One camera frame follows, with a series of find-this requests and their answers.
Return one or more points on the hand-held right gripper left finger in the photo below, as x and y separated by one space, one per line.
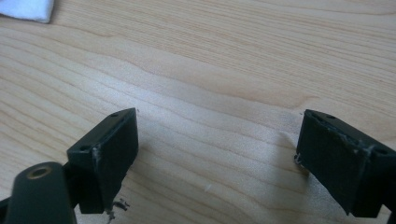
106 161

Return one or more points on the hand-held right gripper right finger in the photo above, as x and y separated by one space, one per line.
339 168

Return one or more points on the white cloth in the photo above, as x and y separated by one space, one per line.
26 9

